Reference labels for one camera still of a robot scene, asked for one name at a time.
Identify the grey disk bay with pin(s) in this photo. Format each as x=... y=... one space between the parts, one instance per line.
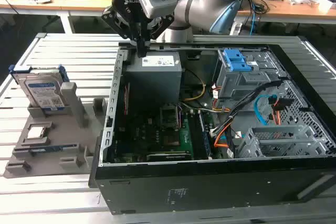
x=278 y=130

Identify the blue RAM stick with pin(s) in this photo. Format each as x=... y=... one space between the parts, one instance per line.
x=50 y=149
x=206 y=137

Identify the black graphics card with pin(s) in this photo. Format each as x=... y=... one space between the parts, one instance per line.
x=168 y=156

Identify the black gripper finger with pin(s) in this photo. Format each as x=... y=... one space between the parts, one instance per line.
x=147 y=49
x=140 y=49

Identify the black RAM slot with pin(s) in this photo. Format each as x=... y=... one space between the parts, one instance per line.
x=194 y=137

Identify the blue drive carrier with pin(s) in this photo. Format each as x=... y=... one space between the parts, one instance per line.
x=235 y=58

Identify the grey power supply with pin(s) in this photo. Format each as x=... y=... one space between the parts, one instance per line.
x=152 y=85

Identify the hard disk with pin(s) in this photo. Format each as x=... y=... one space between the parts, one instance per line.
x=42 y=93

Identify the silver CPU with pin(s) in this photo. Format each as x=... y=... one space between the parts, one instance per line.
x=36 y=132

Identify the grey parts rack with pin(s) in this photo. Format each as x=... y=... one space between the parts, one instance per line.
x=65 y=134

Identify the green motherboard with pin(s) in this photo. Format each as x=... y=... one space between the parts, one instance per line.
x=187 y=142

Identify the CPU socket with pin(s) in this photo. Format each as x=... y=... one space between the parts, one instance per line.
x=171 y=140

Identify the black PC case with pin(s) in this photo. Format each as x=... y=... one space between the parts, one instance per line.
x=210 y=190

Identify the grey drive cage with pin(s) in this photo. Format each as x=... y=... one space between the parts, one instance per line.
x=236 y=85

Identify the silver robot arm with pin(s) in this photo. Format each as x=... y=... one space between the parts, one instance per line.
x=199 y=6

